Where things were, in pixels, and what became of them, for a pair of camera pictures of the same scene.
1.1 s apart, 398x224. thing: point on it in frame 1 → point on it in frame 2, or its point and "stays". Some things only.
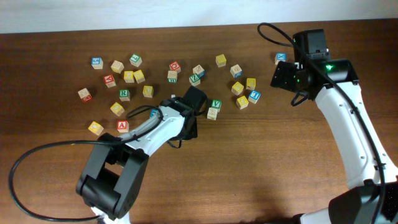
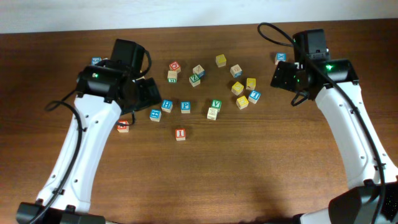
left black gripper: [192, 134] → [151, 93]
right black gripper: [282, 75] stays
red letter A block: [122, 126] stays
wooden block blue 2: [212, 113] stays
